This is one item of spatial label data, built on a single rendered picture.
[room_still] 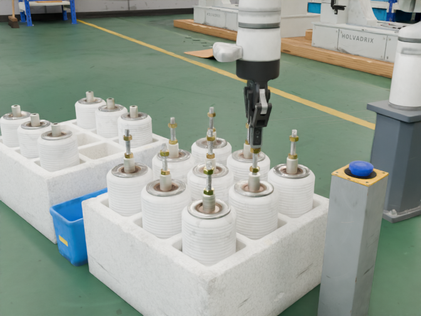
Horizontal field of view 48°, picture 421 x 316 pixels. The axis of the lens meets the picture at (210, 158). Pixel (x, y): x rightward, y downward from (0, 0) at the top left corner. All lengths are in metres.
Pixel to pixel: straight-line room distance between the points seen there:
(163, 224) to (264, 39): 0.38
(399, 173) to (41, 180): 0.91
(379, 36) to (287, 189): 2.54
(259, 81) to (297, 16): 3.67
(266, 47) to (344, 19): 3.07
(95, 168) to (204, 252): 0.51
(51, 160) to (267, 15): 0.68
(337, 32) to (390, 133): 2.42
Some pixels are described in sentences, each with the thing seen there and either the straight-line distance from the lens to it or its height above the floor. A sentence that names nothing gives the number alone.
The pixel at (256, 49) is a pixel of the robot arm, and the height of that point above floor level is 0.52.
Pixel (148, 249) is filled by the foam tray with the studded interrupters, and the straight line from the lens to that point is 0.87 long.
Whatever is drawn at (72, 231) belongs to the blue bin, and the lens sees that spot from 1.11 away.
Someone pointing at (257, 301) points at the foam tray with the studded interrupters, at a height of 0.07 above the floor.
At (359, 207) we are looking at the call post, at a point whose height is 0.27.
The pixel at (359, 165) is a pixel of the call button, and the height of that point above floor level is 0.33.
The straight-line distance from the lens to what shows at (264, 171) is 1.03.
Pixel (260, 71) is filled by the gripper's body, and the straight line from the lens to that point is 0.79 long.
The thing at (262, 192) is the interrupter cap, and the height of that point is 0.25.
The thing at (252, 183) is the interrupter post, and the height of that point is 0.27.
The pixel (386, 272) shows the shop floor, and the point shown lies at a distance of 1.17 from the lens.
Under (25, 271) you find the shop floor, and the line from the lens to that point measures 1.18.
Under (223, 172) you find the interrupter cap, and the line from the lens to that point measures 0.97.
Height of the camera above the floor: 0.63
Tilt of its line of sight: 22 degrees down
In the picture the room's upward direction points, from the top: straight up
